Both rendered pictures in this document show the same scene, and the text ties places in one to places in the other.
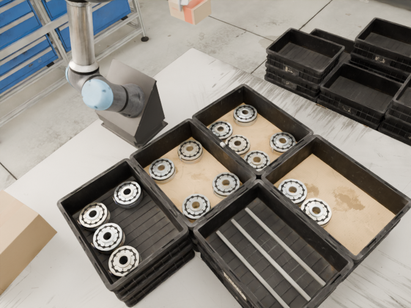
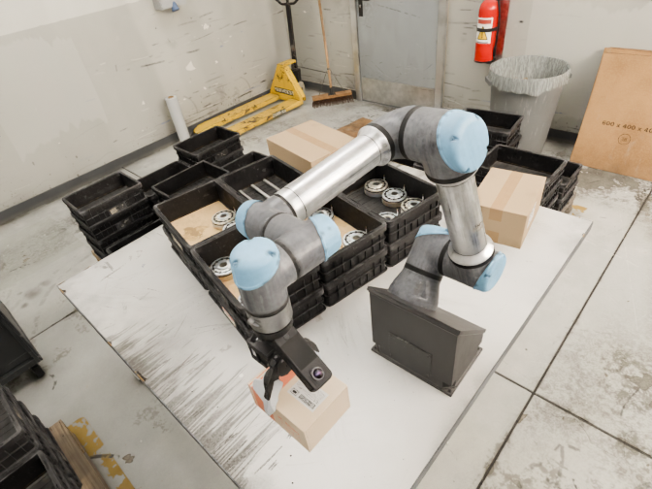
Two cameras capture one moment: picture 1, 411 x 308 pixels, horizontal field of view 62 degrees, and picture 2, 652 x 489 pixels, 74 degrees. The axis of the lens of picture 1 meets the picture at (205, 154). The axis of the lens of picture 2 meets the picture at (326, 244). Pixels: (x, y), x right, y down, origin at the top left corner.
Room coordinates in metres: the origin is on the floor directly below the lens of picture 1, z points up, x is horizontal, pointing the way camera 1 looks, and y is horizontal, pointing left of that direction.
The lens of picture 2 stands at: (2.03, 0.08, 1.85)
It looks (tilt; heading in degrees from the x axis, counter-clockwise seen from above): 39 degrees down; 181
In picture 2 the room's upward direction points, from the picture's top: 8 degrees counter-clockwise
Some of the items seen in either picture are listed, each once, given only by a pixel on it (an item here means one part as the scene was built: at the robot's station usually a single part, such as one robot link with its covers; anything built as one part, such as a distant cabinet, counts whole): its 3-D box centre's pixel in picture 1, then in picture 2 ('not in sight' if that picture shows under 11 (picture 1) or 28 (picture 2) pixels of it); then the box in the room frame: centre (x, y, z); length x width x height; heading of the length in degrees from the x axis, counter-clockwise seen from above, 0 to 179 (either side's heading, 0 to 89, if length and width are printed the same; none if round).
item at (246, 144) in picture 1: (237, 144); not in sight; (0.86, -0.13, 0.86); 0.10 x 0.10 x 0.01
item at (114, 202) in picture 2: not in sight; (116, 219); (-0.38, -1.28, 0.37); 0.40 x 0.30 x 0.45; 133
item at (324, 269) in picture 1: (268, 253); (269, 193); (0.39, -0.15, 0.87); 0.40 x 0.30 x 0.11; 33
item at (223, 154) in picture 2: not in sight; (214, 167); (-0.93, -0.70, 0.37); 0.40 x 0.30 x 0.45; 133
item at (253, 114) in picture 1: (244, 113); not in sight; (1.02, -0.20, 0.86); 0.10 x 0.10 x 0.01
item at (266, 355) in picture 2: not in sight; (275, 339); (1.52, -0.04, 1.24); 0.09 x 0.08 x 0.12; 43
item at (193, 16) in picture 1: (189, 7); (299, 395); (1.54, -0.02, 1.09); 0.16 x 0.12 x 0.07; 43
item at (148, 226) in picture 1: (124, 223); (381, 200); (0.57, 0.31, 0.87); 0.40 x 0.30 x 0.11; 33
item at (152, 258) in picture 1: (120, 216); (381, 189); (0.57, 0.31, 0.92); 0.40 x 0.30 x 0.02; 33
